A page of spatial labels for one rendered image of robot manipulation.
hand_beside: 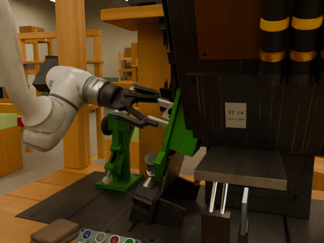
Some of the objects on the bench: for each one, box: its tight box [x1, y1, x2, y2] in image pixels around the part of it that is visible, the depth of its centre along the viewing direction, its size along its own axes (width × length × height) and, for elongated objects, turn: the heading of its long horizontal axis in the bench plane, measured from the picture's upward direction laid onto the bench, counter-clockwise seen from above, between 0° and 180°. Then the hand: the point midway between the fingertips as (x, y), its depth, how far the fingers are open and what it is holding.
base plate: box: [15, 171, 324, 243], centre depth 84 cm, size 42×110×2 cm
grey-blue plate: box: [238, 188, 249, 243], centre depth 65 cm, size 10×2×14 cm
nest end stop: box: [132, 194, 152, 210], centre depth 79 cm, size 4×7×6 cm
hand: (165, 114), depth 83 cm, fingers open, 6 cm apart
